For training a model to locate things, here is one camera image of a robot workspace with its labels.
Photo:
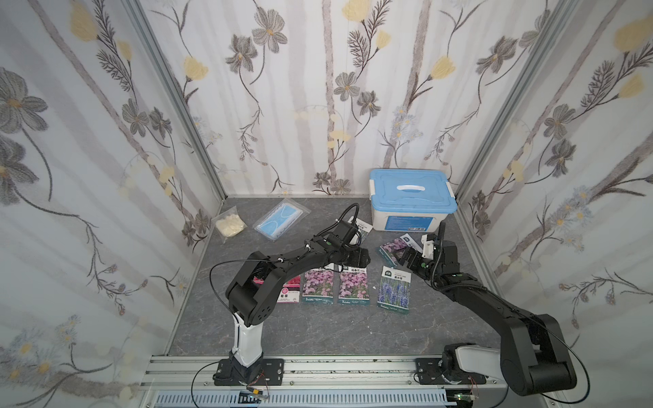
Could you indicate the white back-side seed packet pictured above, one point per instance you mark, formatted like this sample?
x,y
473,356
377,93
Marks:
x,y
318,287

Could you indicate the lavender seed packet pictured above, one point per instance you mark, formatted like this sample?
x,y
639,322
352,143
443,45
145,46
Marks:
x,y
365,229
394,291

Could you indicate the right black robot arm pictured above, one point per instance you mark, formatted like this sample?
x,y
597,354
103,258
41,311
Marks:
x,y
533,357

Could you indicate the blue lidded storage box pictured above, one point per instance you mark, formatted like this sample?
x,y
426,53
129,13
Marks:
x,y
410,200

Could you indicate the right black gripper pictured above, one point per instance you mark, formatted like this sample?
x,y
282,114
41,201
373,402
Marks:
x,y
413,260

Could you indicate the pink cosmos seed packet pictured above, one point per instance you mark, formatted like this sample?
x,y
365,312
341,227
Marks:
x,y
391,252
353,287

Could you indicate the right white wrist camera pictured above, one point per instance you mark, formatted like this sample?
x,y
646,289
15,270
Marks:
x,y
428,244

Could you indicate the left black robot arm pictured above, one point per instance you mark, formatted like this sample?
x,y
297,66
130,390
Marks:
x,y
253,293

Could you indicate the bagged blue face masks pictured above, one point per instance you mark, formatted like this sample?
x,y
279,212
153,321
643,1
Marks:
x,y
281,218

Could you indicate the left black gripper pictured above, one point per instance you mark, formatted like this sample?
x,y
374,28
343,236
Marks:
x,y
358,257

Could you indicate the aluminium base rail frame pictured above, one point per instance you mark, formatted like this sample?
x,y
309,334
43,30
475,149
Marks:
x,y
327,381

